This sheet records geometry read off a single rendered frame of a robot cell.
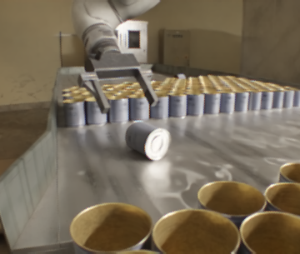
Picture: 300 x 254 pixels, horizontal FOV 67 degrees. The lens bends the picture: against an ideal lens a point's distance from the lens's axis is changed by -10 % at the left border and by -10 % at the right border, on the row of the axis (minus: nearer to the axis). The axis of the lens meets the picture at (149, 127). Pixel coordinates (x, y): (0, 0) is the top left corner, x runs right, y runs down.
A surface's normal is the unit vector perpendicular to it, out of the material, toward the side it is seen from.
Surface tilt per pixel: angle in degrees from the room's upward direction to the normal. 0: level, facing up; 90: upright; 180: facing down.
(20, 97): 90
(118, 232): 88
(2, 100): 90
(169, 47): 90
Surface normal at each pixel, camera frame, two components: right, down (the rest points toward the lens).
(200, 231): -0.37, 0.24
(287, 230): -0.69, 0.19
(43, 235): 0.00, -0.96
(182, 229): 0.23, 0.25
